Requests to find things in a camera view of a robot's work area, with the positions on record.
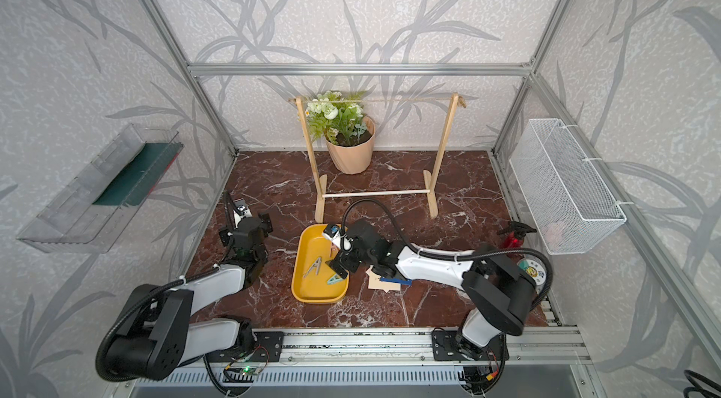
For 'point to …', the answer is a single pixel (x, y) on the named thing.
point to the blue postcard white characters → (400, 281)
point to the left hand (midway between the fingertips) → (244, 215)
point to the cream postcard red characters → (375, 283)
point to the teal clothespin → (334, 279)
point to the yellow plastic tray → (311, 245)
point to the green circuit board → (250, 370)
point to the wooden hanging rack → (432, 184)
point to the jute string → (376, 100)
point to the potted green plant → (337, 119)
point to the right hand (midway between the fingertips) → (337, 244)
